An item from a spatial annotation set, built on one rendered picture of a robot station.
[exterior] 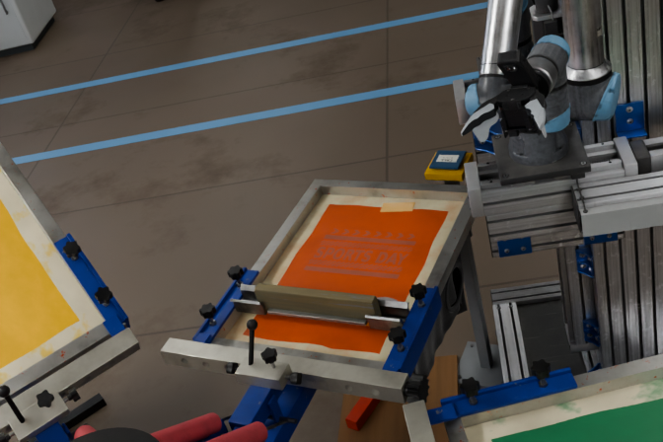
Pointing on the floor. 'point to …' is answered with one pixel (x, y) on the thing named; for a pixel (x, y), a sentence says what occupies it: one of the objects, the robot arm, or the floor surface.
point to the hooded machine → (22, 1)
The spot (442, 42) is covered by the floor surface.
